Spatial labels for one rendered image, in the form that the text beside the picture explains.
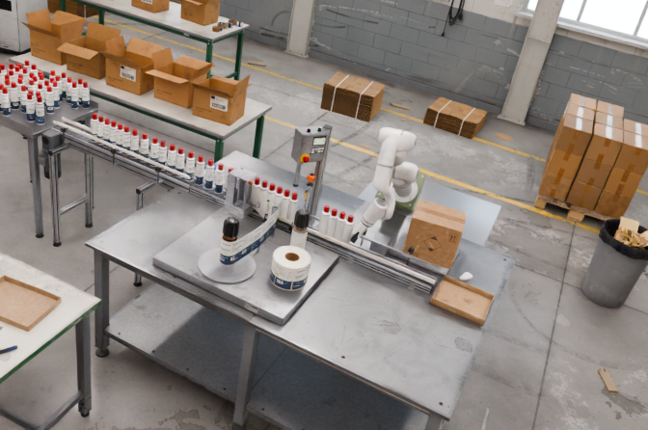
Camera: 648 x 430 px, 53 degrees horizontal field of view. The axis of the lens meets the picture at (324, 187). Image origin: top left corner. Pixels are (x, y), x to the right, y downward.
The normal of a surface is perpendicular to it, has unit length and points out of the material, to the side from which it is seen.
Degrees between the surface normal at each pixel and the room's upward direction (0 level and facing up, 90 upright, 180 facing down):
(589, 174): 90
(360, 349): 0
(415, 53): 90
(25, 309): 0
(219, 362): 1
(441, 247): 90
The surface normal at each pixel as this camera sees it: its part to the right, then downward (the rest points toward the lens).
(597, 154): -0.38, 0.42
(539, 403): 0.16, -0.86
